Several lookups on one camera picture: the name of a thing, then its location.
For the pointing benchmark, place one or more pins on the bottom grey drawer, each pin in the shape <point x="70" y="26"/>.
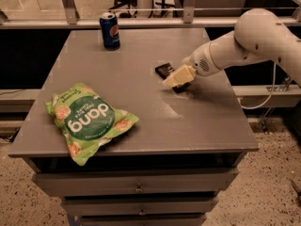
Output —
<point x="150" y="220"/>

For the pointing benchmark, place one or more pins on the middle grey drawer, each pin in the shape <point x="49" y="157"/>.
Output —
<point x="140" y="206"/>

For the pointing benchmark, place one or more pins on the black office chair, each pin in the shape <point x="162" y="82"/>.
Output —
<point x="130" y="8"/>

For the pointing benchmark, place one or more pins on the grey drawer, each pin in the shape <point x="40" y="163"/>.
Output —
<point x="150" y="220"/>
<point x="140" y="206"/>
<point x="134" y="182"/>

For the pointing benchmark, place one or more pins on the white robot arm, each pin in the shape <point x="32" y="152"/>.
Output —
<point x="258" y="35"/>

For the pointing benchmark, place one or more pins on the black rxbar chocolate bar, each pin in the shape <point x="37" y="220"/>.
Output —
<point x="164" y="71"/>

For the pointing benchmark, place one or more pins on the blue pepsi can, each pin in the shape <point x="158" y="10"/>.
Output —
<point x="110" y="31"/>

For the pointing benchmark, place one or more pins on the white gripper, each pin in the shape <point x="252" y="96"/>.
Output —
<point x="200" y="62"/>

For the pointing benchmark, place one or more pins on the grey drawer cabinet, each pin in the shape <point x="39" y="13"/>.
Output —
<point x="203" y="127"/>

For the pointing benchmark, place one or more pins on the green rice chip bag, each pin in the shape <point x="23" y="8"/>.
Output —
<point x="87" y="121"/>

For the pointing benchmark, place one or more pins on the metal window railing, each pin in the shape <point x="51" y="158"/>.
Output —
<point x="7" y="23"/>

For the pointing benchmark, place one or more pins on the top grey drawer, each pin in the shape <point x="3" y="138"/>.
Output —
<point x="134" y="182"/>

